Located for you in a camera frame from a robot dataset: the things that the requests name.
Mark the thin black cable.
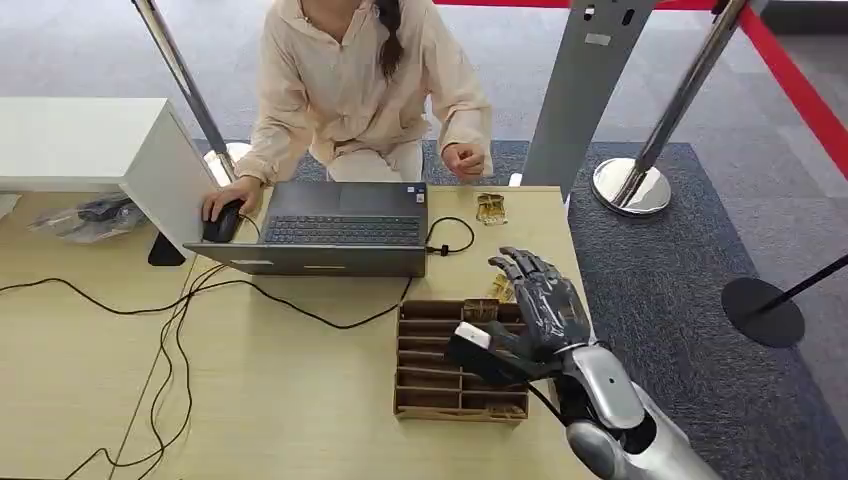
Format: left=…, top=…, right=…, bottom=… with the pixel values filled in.
left=134, top=264, right=219, bottom=480
left=62, top=264, right=228, bottom=480

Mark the grey open laptop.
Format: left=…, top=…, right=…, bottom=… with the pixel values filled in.
left=184, top=182, right=430, bottom=278

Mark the black wedge stand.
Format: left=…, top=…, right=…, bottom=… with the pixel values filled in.
left=147, top=231, right=187, bottom=268

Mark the chrome stanchion post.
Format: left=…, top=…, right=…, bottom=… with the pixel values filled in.
left=591, top=0, right=750, bottom=218
left=131, top=0, right=253, bottom=187

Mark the grey metal sign stand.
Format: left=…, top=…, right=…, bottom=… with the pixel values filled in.
left=521, top=0, right=665, bottom=203

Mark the person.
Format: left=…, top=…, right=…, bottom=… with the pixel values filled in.
left=200, top=0, right=495, bottom=223

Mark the gold patterned card stack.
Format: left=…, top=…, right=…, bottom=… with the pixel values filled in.
left=475, top=192, right=509, bottom=227

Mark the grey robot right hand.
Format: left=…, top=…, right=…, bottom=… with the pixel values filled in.
left=473, top=246, right=594, bottom=366

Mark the red barrier belt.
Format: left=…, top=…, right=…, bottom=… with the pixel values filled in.
left=737, top=5, right=848, bottom=180
left=433, top=0, right=720, bottom=10

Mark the wooden card sorting box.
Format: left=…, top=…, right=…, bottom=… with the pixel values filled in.
left=393, top=299, right=531, bottom=423

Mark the black computer mouse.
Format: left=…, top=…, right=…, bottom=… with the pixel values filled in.
left=201, top=199, right=245, bottom=244

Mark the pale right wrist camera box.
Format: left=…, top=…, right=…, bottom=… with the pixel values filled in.
left=445, top=322, right=559, bottom=389

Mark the white cabinet box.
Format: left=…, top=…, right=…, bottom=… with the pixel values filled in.
left=0, top=97, right=220, bottom=253

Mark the short looped black cable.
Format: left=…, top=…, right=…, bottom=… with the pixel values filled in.
left=423, top=216, right=476, bottom=257

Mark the person's left hand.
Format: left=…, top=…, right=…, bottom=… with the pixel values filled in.
left=441, top=142, right=487, bottom=180

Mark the person's right hand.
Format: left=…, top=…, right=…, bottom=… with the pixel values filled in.
left=200, top=176, right=264, bottom=223

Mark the black stanchion post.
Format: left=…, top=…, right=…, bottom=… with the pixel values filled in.
left=720, top=253, right=848, bottom=350

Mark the clear plastic bag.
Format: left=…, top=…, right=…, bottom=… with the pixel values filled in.
left=27, top=195, right=148, bottom=244

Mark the long black power cable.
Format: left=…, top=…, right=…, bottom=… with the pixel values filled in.
left=0, top=276, right=414, bottom=331

